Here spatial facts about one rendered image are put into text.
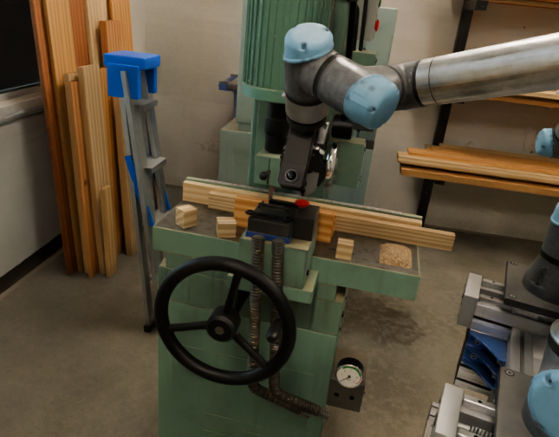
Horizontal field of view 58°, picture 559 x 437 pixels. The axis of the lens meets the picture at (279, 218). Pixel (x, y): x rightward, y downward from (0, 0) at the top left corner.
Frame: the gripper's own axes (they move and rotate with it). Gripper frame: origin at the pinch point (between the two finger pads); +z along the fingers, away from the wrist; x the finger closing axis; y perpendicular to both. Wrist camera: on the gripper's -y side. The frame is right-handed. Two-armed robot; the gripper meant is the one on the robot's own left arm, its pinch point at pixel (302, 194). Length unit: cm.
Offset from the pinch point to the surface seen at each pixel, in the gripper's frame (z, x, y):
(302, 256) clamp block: 4.0, -2.4, -12.1
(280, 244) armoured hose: 1.4, 1.9, -11.9
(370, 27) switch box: -5, -6, 54
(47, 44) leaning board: 48, 135, 99
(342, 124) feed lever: 6.4, -3.8, 29.5
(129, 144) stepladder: 55, 79, 56
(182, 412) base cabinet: 58, 25, -33
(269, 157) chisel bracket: 3.8, 10.3, 12.4
